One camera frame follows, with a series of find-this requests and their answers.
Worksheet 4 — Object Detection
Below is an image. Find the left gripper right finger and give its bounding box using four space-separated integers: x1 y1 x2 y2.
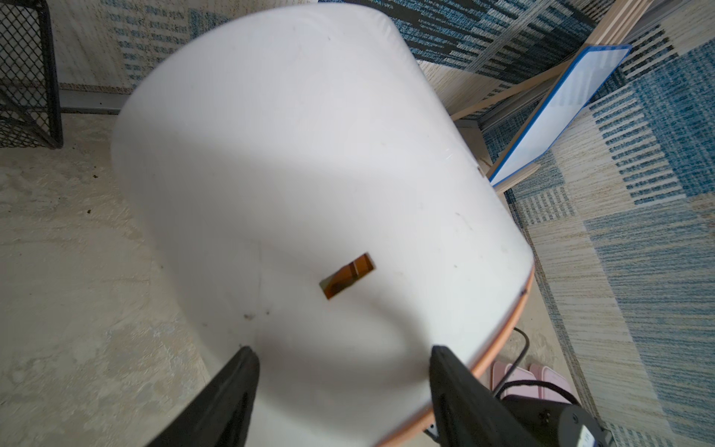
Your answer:
429 346 540 447

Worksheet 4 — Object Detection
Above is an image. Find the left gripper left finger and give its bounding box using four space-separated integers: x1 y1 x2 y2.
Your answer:
149 346 260 446

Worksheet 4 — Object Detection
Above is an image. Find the white round drawer cabinet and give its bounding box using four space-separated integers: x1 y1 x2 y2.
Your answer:
111 3 534 446

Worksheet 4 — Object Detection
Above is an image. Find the pink case left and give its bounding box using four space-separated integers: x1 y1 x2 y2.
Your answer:
491 361 539 399

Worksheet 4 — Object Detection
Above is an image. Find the pink case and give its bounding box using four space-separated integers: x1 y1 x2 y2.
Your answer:
528 363 572 403
491 361 539 399

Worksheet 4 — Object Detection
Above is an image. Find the pink case right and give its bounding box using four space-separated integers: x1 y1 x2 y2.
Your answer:
528 363 572 403

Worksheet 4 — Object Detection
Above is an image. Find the white board on easel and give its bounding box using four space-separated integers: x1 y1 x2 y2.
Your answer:
449 0 655 194

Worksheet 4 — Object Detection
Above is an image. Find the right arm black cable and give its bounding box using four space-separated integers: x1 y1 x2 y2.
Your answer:
490 326 582 406

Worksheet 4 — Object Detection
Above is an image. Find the black wire shelf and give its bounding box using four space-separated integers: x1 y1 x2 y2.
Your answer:
1 1 63 149

